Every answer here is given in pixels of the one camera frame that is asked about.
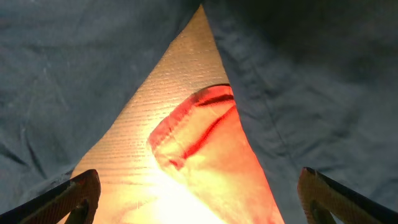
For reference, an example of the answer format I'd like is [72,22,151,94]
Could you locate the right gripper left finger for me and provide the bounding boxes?
[1,169,101,224]

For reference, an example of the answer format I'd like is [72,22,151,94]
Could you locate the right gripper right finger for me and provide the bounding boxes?
[297,167,397,224]

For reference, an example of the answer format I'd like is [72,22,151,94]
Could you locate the navy blue shorts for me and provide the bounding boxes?
[1,0,397,223]

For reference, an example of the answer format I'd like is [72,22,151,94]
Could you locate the coral orange garment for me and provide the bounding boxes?
[115,85,283,224]

